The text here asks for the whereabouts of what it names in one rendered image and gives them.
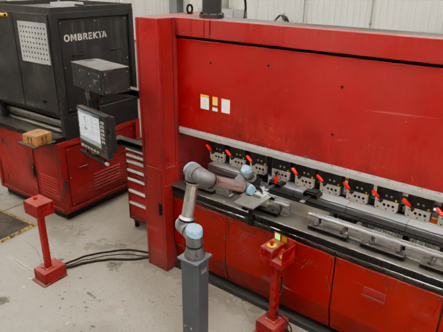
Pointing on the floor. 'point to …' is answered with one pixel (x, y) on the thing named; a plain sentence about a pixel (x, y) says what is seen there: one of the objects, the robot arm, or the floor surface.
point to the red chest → (136, 185)
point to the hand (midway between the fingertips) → (258, 193)
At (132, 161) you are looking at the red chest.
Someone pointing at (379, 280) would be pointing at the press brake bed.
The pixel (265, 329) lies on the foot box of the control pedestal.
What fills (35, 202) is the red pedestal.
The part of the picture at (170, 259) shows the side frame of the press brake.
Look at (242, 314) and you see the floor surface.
